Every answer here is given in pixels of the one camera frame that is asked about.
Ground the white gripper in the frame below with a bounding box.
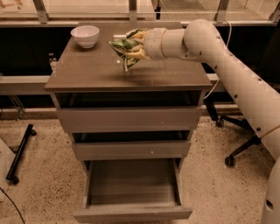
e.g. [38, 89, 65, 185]
[124, 28, 186, 60]

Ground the green jalapeno chip bag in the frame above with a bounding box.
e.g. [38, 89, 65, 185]
[108, 29, 144, 72]

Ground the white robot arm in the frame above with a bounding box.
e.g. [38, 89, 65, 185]
[126, 19, 280, 224]

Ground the grey drawer cabinet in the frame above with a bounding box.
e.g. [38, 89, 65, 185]
[45, 23, 211, 168]

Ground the grey top drawer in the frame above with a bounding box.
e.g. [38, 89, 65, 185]
[55, 90, 203, 134]

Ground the grey drawer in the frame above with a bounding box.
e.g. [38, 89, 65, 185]
[72, 130, 191, 161]
[74, 158, 193, 223]
[55, 90, 203, 134]

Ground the grey middle drawer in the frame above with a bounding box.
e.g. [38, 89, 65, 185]
[72, 130, 191, 161]

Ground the grey bottom drawer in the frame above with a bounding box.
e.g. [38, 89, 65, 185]
[74, 158, 193, 223]

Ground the white ceramic bowl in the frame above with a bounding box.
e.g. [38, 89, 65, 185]
[71, 25, 100, 48]

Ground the small clear bottle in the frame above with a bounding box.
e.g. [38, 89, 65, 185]
[49, 52, 57, 71]

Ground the metal window railing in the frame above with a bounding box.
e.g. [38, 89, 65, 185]
[0, 0, 280, 25]

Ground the black office chair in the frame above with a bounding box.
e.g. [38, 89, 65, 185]
[204, 99, 263, 168]

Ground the black wheeled stand leg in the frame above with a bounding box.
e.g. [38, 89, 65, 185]
[6, 124, 37, 185]

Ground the white cable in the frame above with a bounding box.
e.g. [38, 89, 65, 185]
[202, 19, 233, 101]

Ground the black floor cable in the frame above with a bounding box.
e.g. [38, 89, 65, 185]
[0, 185, 27, 224]

